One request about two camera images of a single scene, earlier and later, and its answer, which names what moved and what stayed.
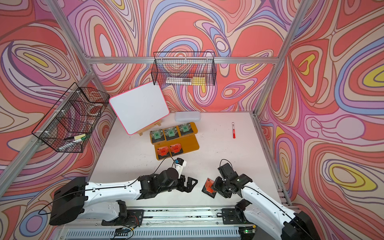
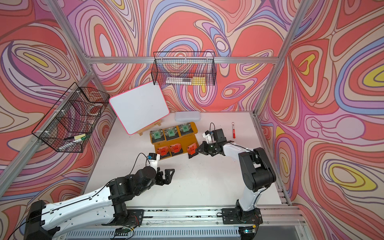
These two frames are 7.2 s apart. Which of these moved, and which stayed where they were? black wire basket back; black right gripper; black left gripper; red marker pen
Moved: black right gripper; black left gripper
Stayed: red marker pen; black wire basket back
